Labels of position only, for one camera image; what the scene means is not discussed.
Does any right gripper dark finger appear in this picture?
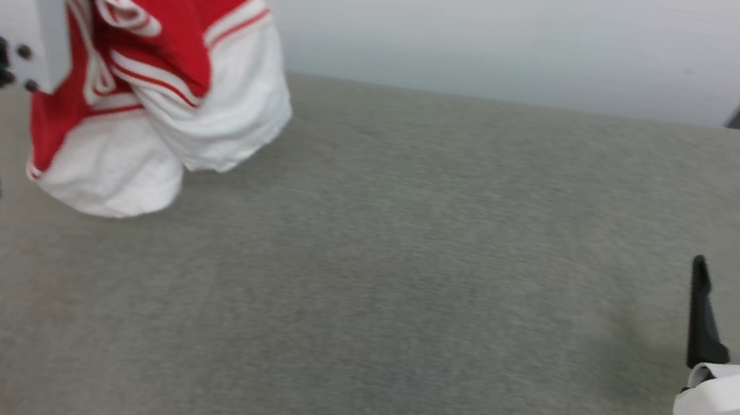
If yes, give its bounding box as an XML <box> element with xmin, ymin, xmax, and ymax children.
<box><xmin>678</xmin><ymin>254</ymin><xmax>740</xmax><ymax>374</ymax></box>

